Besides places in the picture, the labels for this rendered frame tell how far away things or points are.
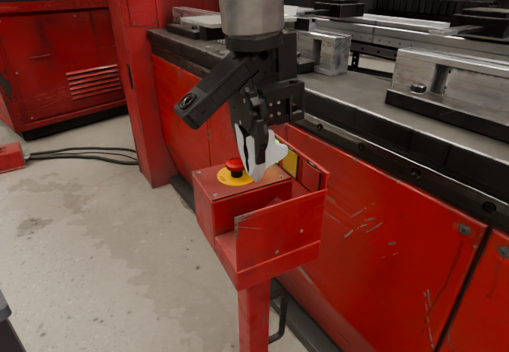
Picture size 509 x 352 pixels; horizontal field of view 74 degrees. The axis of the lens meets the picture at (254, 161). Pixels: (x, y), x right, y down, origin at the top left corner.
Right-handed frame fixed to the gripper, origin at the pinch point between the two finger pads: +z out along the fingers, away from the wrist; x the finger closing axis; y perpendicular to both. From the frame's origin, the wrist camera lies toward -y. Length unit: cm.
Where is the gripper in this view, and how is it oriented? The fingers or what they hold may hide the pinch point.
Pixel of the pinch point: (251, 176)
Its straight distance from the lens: 50.8
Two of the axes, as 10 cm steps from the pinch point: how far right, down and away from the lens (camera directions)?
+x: -4.6, -4.3, 7.8
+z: 0.8, 8.5, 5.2
